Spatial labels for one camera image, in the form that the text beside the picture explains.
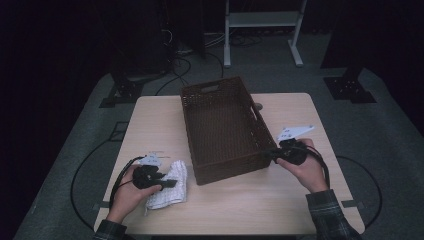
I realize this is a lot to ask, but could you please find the person's right hand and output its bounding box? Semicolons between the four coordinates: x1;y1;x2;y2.
276;138;329;194

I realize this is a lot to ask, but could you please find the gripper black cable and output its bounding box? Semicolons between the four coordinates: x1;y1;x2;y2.
109;155;146;209
299;143;331;189

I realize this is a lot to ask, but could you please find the grey tape strip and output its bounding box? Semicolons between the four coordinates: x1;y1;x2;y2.
341;199;364;209
92;200;113;210

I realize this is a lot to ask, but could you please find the black floor cables bundle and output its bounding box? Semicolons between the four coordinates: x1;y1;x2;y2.
154;28;225;96

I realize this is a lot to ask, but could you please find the white metal stand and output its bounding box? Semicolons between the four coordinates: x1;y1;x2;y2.
223;0;308;69

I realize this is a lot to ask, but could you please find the brown woven basket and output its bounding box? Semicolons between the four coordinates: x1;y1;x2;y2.
179;75;278;186

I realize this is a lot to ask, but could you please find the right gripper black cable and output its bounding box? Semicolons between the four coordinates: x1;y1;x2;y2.
299;143;331;189

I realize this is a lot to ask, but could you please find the white knitted cloth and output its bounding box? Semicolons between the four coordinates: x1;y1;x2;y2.
144;159;188;216

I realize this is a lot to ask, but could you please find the black floor cable loop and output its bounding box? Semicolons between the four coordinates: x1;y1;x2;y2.
334;154;384;231
69;138;116;231

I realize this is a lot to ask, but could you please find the black stand base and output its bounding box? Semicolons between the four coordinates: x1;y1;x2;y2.
320;0;378;104
99;64;168;109

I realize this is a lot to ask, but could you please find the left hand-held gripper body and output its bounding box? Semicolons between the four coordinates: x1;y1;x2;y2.
132;151;164;190

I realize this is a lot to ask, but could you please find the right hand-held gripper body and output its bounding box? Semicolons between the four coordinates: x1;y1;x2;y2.
275;124;316;167

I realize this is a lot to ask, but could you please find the person's left hand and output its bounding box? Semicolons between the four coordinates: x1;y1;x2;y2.
106;181;163;224

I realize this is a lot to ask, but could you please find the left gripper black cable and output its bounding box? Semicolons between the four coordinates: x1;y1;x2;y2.
109;155;146;209

